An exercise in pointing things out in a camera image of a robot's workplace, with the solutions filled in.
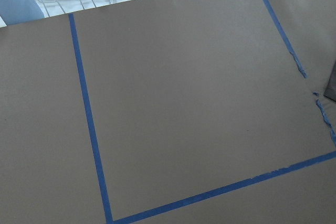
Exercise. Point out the dark brown t-shirt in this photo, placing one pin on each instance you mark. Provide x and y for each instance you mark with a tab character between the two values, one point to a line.
330	90

